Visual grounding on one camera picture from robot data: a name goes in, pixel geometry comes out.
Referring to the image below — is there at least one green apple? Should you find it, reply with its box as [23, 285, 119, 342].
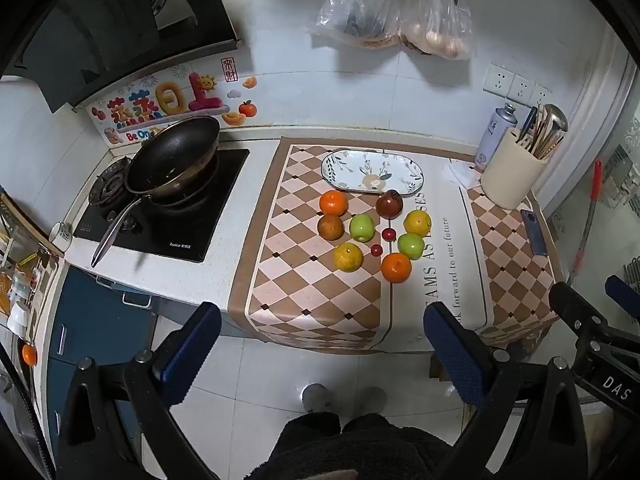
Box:
[349, 213, 376, 242]
[397, 232, 426, 260]

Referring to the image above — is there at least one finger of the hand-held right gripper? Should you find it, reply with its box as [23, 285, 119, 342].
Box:
[548, 281, 640, 361]
[604, 275, 640, 312]

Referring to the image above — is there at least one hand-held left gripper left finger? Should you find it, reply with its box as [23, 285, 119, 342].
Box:
[56, 301, 223, 480]

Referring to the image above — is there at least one white spray can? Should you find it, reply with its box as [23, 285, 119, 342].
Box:
[474, 103, 517, 173]

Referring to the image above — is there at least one dark blue smartphone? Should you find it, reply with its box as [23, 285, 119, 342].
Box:
[520, 209, 548, 257]

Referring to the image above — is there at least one brown round fruit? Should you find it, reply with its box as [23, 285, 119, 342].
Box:
[317, 214, 345, 241]

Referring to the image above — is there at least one white cup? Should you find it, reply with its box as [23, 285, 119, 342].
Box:
[48, 222, 73, 253]

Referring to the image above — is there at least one colourful wall sticker set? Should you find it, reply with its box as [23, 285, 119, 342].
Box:
[87, 57, 258, 148]

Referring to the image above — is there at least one grey slipper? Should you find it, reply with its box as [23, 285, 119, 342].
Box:
[302, 383, 331, 414]
[350, 386, 389, 417]

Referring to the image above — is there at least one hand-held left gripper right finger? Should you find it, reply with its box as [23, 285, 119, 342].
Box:
[423, 301, 588, 480]

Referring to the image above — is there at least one black frying pan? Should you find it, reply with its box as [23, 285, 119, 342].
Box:
[91, 116, 221, 268]

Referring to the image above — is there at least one yellow citrus fruit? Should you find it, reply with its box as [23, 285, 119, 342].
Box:
[333, 242, 364, 273]
[403, 210, 432, 238]

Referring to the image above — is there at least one black gas stove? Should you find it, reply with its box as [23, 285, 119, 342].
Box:
[74, 147, 251, 263]

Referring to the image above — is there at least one floral oval plate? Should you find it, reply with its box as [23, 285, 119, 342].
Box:
[320, 149, 425, 196]

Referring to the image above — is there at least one bundle of chopsticks and utensils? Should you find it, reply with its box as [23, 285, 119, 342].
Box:
[517, 103, 569, 159]

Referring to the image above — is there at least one clear plastic bag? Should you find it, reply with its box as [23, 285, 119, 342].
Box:
[397, 0, 473, 61]
[307, 0, 402, 51]

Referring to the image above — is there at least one black range hood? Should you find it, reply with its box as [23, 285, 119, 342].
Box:
[0, 0, 241, 113]

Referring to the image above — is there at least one beige utensil holder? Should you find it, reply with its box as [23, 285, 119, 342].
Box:
[481, 127, 551, 211]

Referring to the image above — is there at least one red handled tool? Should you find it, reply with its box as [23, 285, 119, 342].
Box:
[574, 160, 604, 272]

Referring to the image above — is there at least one checkered table mat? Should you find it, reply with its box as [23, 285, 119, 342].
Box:
[228, 136, 496, 356]
[446, 159, 563, 337]

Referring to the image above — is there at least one dark red apple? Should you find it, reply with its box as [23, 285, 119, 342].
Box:
[376, 190, 404, 219]

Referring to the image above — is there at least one orange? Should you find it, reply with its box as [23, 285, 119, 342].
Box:
[381, 252, 413, 283]
[319, 190, 348, 216]

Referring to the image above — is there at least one white tissue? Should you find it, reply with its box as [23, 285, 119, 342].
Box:
[442, 160, 483, 189]

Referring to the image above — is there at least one cluttered side shelf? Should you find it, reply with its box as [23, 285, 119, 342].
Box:
[0, 190, 62, 341]

